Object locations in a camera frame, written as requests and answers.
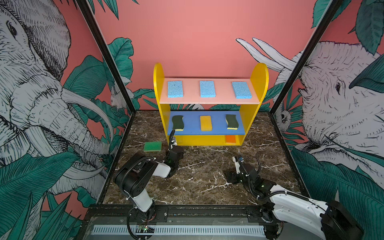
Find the bright green sponge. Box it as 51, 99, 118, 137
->
143, 141, 162, 152

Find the dark green sponge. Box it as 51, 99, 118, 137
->
226, 115, 239, 130
172, 115, 185, 131

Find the orange yellow sponge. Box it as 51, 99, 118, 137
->
225, 135, 237, 144

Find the blue sponge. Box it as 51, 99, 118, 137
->
200, 81, 216, 98
168, 81, 184, 98
232, 82, 252, 99

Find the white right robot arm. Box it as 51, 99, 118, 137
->
224, 163, 365, 240

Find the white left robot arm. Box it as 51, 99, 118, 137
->
114, 146, 185, 213

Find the yellow pink blue shelf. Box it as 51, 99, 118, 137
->
153, 63, 269, 146

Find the white vent strip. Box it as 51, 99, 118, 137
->
91, 225, 266, 237

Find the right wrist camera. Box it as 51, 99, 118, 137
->
233, 156, 249, 177

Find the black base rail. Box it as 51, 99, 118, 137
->
80, 203, 328, 240

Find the black left frame post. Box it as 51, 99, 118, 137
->
76, 0, 136, 114

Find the black frame post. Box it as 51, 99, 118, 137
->
76, 0, 136, 114
269, 0, 343, 115

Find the black right frame post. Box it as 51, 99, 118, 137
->
269, 0, 343, 115

